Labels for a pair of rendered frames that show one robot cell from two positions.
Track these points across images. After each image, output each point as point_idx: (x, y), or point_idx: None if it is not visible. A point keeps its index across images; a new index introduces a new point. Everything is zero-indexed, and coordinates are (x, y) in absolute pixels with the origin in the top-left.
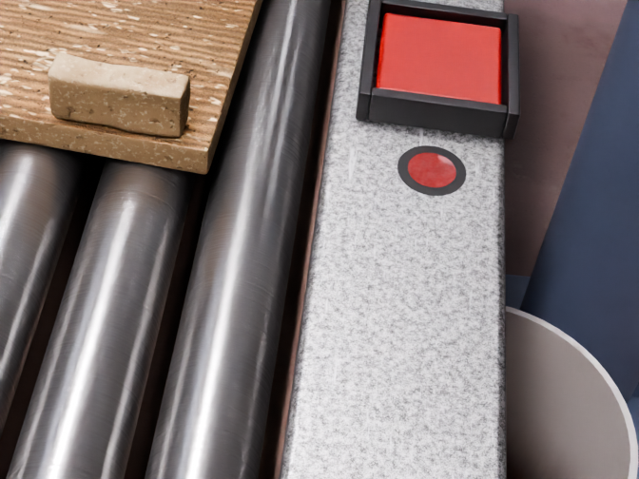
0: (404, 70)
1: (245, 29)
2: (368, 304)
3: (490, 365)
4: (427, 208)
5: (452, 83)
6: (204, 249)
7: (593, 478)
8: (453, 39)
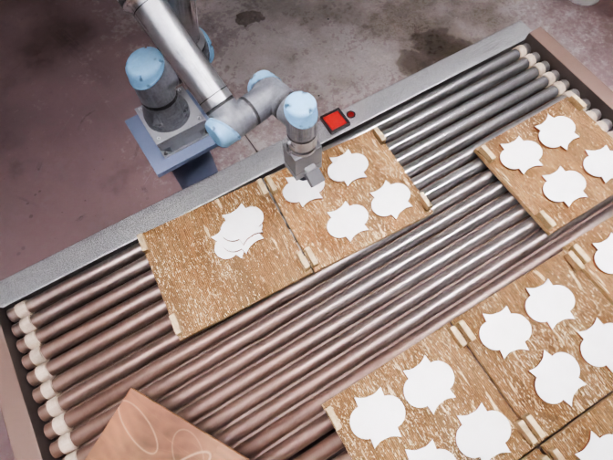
0: (341, 121)
1: (352, 138)
2: (374, 109)
3: (371, 96)
4: (357, 111)
5: (338, 116)
6: (381, 126)
7: None
8: (330, 120)
